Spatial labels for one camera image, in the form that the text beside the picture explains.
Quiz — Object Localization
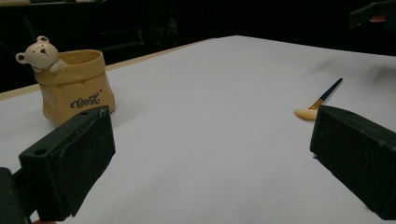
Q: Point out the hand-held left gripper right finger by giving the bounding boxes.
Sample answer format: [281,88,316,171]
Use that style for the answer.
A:
[309,105,396,221]

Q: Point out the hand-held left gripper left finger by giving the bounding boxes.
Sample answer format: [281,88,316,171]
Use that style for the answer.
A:
[18,105,117,222]

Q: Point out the makeup brush with dark handle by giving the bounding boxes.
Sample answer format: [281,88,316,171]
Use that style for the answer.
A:
[294,77,344,121]

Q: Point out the yellow bear pen holder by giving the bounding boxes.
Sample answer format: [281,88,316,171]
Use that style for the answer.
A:
[15,35,116,128]

